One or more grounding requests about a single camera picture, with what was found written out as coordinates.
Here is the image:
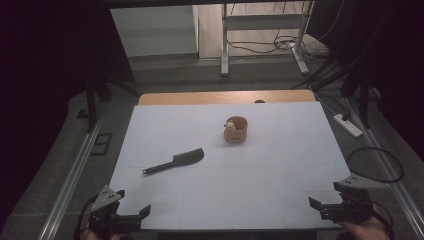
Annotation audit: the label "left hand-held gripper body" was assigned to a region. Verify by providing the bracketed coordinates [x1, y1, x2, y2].
[88, 185, 143, 236]

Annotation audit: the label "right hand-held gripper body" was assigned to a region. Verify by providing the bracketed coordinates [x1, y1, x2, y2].
[319, 173, 390, 224]

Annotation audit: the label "black comb with handle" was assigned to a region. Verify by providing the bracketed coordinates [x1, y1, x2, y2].
[142, 147, 205, 177]

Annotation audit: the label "person's right hand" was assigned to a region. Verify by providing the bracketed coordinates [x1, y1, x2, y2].
[336, 204, 391, 240]

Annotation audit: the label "person's left hand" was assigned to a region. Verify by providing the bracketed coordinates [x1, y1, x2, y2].
[83, 229, 123, 240]

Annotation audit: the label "white power strip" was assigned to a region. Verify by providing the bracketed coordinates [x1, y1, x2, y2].
[333, 112, 364, 138]

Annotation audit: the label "white table cover board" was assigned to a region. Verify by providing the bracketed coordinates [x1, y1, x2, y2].
[109, 101, 354, 231]

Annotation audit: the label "black tripod stand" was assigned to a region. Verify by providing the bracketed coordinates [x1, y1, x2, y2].
[84, 76, 141, 133]
[309, 59, 374, 129]

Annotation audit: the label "dark curtain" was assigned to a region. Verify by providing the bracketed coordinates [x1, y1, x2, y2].
[0, 0, 136, 231]
[306, 0, 424, 161]

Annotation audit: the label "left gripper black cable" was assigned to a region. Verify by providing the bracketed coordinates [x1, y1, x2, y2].
[73, 194, 99, 240]

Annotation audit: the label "aluminium rail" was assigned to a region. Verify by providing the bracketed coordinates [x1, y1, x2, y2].
[38, 109, 108, 240]
[346, 98, 424, 239]

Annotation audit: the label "black floor socket frame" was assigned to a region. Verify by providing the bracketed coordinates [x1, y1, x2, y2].
[90, 133, 113, 156]

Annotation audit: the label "black looped cable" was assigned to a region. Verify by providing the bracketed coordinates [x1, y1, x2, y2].
[345, 146, 405, 184]

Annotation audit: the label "black floor cables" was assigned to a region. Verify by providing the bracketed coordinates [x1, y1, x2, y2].
[226, 0, 334, 62]

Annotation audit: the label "white metal stand frame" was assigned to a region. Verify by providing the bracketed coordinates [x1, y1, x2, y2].
[220, 0, 315, 77]

